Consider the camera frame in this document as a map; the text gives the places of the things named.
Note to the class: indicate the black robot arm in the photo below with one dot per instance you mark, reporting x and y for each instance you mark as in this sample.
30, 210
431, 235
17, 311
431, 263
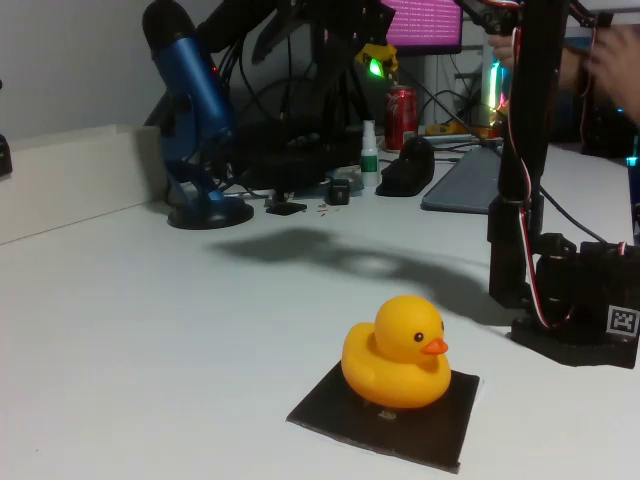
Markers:
530, 100

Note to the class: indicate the white spray bottle green label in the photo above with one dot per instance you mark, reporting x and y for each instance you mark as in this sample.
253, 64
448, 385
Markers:
369, 165

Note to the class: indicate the person's left hand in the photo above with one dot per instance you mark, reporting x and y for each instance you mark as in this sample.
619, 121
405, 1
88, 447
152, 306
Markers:
620, 65

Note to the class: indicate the yellow rubber duck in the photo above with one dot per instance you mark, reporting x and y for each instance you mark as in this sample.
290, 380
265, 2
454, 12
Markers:
390, 370

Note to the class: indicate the black tripod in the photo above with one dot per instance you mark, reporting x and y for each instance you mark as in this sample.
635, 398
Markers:
345, 100

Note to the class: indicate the black square pad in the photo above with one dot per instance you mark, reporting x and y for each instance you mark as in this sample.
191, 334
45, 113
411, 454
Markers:
325, 415

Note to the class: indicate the person's right forearm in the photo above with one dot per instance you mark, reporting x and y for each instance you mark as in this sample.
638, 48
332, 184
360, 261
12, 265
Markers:
570, 70

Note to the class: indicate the person's right hand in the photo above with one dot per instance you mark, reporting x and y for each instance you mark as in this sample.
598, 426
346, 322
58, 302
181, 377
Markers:
504, 47

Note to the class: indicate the yellow hand tool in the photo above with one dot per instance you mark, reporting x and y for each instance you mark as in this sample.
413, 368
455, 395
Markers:
450, 130

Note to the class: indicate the white fiducial tag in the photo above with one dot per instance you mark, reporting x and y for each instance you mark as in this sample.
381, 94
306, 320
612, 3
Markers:
622, 320

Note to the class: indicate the white box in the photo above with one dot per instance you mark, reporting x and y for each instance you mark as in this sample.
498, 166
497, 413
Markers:
75, 175

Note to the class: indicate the blue desktop microphone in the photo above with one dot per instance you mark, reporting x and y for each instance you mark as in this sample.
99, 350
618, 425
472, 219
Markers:
195, 80

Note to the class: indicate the small black cube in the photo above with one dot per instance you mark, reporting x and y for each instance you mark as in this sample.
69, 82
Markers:
339, 192

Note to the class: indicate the black object at desk edge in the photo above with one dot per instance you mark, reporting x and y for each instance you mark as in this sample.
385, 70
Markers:
4, 155

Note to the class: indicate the black computer mouse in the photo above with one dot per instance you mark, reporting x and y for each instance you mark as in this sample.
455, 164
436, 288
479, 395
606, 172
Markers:
407, 170

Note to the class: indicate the computer monitor purple screen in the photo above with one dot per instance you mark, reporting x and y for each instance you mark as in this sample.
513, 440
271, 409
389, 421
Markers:
430, 25

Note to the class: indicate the red soda can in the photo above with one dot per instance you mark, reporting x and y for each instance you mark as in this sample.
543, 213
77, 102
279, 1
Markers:
400, 115

